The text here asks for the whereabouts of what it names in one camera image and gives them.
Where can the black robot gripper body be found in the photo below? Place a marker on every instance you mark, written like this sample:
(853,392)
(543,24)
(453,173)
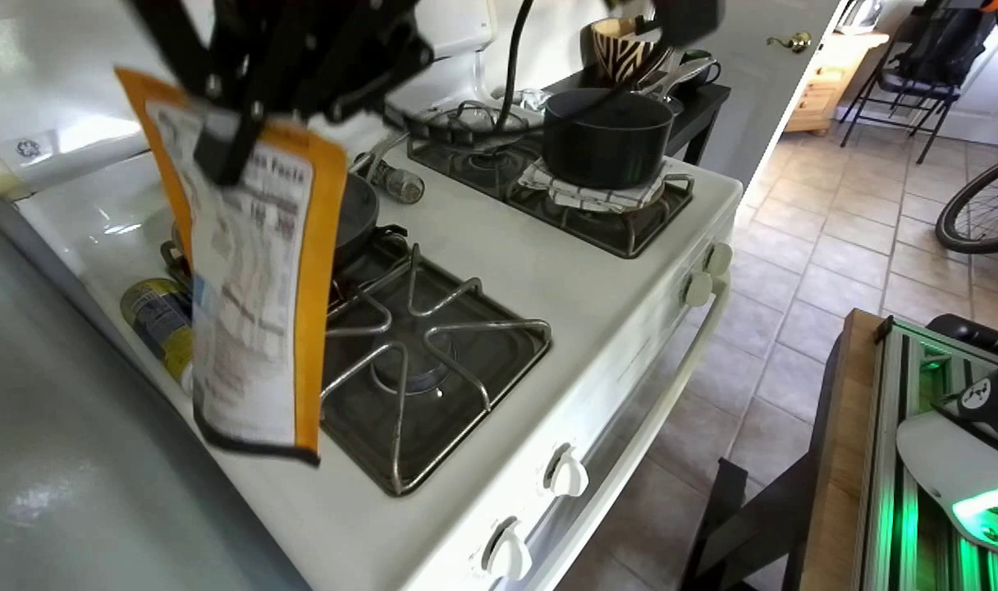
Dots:
(311,52)

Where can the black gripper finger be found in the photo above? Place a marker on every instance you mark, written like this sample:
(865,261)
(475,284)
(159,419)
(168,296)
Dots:
(174,45)
(232,136)

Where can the orange food packet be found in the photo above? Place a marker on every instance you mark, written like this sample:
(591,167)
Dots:
(256,306)

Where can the checkered cloth under pot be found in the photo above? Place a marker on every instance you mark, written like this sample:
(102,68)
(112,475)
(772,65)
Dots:
(584,199)

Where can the dark frying pan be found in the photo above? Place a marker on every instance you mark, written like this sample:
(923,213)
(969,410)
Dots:
(354,215)

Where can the yellow blue can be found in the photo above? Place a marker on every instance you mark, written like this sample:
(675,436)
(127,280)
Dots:
(159,329)

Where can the black stove burner grate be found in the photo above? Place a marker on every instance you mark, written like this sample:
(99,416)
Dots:
(433,362)
(618,230)

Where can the utensil holder with utensils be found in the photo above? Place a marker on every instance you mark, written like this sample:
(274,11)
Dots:
(622,52)

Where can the white gas stove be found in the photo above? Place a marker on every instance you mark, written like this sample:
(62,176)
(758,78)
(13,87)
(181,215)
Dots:
(584,274)

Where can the white stove knob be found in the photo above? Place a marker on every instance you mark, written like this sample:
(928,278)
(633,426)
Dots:
(698,290)
(565,472)
(715,256)
(506,550)

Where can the white door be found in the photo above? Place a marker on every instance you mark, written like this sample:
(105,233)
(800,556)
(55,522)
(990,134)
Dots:
(766,100)

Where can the brass door knob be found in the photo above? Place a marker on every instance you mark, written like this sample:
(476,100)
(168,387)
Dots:
(791,45)

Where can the wooden cabinet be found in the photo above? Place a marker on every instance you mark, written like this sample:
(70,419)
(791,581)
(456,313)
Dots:
(831,83)

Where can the black folding chair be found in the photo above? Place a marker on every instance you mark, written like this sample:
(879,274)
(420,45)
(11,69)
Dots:
(935,68)

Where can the black stand leg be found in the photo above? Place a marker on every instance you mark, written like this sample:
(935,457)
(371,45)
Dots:
(748,527)

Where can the wooden board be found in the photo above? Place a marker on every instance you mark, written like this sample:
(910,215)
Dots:
(837,460)

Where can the bicycle wheel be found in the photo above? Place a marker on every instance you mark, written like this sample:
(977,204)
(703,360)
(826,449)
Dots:
(963,215)

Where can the flat black device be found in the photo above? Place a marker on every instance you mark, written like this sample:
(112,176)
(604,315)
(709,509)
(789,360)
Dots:
(977,333)

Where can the aluminium robot stand frame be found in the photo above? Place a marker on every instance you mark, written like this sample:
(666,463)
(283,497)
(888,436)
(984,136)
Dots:
(913,515)

